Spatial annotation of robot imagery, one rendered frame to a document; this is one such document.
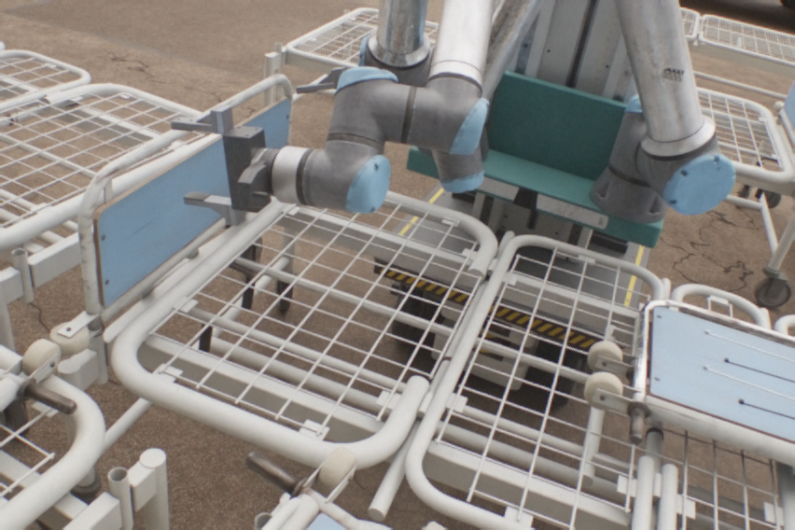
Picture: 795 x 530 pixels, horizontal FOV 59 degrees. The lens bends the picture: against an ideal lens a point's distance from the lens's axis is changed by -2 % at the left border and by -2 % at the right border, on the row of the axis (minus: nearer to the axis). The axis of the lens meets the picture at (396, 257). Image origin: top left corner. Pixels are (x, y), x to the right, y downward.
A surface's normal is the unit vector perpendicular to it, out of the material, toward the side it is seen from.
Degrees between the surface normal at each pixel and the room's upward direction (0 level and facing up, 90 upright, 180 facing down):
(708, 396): 5
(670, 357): 5
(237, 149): 90
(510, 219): 90
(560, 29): 90
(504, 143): 90
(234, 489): 0
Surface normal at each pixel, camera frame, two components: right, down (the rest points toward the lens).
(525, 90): -0.40, 0.44
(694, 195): 0.16, 0.61
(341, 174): -0.28, -0.15
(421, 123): -0.10, 0.43
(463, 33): -0.02, -0.29
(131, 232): 0.93, 0.30
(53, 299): 0.15, -0.84
